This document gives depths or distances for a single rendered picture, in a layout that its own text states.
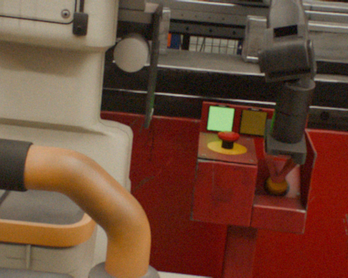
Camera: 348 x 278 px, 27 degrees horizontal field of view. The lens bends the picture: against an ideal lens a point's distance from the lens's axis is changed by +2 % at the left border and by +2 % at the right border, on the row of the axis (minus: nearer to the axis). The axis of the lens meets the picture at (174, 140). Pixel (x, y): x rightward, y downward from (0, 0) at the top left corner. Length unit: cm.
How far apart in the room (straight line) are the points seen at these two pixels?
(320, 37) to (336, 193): 34
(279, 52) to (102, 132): 40
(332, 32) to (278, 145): 48
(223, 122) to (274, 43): 25
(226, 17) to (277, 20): 67
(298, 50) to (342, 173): 50
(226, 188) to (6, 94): 50
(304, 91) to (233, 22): 70
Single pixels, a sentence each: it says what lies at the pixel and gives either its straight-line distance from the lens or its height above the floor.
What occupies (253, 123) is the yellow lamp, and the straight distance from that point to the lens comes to 138.
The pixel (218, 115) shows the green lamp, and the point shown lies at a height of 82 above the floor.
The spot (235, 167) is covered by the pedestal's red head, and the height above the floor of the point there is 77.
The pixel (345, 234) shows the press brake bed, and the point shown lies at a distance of 166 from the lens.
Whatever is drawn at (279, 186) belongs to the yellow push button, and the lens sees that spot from 132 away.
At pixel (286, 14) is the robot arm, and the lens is 121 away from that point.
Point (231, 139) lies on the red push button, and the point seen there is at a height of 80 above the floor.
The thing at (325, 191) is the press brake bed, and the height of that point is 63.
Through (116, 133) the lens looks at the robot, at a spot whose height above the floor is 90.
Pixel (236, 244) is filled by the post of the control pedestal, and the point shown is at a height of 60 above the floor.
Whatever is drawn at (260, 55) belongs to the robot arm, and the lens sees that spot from 119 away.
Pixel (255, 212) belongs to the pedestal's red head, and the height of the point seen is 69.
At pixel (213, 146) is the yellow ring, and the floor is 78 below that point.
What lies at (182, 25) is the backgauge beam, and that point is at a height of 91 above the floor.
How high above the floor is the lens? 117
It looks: 17 degrees down
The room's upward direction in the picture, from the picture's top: 6 degrees clockwise
